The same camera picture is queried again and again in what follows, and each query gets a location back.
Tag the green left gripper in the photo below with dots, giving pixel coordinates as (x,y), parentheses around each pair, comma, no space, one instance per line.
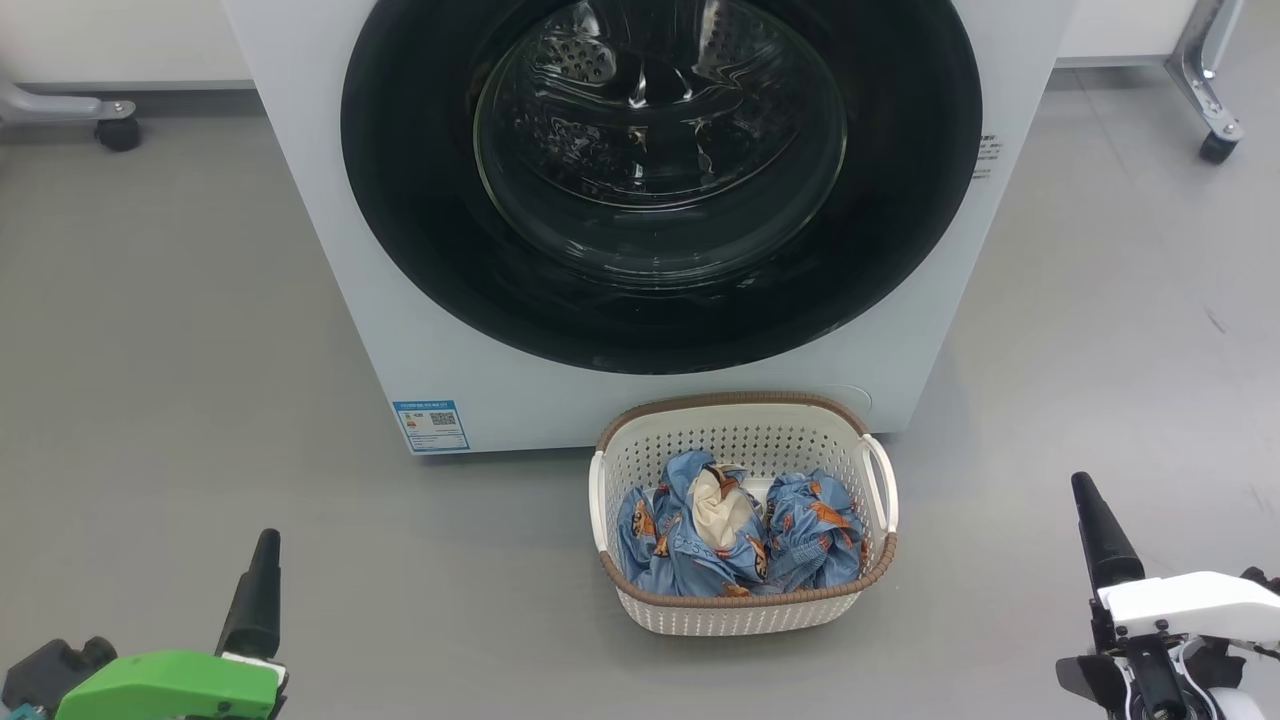
(170,685)

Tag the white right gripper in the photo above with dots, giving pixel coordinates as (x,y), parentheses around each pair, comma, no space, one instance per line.
(1200,605)

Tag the blue printed pajama pants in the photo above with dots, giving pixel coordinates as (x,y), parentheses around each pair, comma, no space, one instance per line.
(815,540)

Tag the blue printed pajama shirt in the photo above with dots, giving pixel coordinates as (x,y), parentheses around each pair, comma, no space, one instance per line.
(680,560)

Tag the washing machine door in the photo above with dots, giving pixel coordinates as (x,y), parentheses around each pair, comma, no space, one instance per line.
(420,200)

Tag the white front-load washing machine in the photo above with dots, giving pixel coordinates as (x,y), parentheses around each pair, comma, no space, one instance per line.
(300,250)

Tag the stainless steel washing machine drum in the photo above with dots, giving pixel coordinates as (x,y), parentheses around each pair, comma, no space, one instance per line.
(560,80)

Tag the blue energy label sticker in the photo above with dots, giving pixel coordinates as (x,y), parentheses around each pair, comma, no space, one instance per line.
(432,427)

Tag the white perforated basket brown rim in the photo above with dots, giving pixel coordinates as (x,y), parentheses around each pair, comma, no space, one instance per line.
(740,425)

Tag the grey stand leg with caster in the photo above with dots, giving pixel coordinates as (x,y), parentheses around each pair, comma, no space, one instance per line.
(60,105)
(1205,90)

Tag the white partition panel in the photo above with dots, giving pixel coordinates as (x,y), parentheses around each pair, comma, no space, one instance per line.
(1120,30)
(120,40)

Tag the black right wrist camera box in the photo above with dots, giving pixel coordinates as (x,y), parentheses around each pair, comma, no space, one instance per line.
(1262,580)

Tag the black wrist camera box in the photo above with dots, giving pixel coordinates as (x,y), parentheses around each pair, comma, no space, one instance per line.
(1262,580)
(50,675)

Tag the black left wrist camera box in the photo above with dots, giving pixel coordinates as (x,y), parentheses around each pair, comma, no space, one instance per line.
(50,675)

